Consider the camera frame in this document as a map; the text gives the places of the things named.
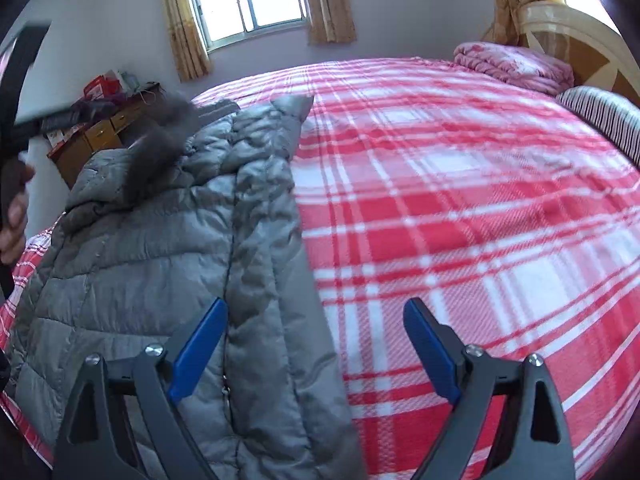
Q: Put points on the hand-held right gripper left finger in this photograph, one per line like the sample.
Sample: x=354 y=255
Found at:
x=200 y=345

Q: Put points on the red plaid blanket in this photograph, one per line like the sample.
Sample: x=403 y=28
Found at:
x=450 y=210

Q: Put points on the person's left hand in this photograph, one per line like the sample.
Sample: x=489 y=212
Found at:
x=16 y=220

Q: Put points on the wooden desk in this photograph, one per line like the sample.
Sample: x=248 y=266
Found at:
x=100 y=135

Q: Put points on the red box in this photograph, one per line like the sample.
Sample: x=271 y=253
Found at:
x=100 y=87

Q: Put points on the striped pillow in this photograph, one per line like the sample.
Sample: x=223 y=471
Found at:
x=607 y=112

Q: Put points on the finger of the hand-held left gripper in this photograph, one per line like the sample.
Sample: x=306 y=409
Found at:
x=42 y=121

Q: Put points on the short tan curtain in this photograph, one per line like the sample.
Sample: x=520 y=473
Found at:
x=327 y=5

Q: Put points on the grey puffer jacket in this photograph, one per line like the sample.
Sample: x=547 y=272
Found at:
x=165 y=260

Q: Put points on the long tan curtain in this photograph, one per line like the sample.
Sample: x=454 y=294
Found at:
x=182 y=20

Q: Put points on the pink folded quilt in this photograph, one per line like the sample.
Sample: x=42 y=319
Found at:
x=515 y=65

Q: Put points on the white and red carton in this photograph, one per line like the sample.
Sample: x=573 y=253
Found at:
x=62 y=139

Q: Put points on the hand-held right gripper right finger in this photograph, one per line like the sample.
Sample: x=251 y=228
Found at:
x=432 y=350

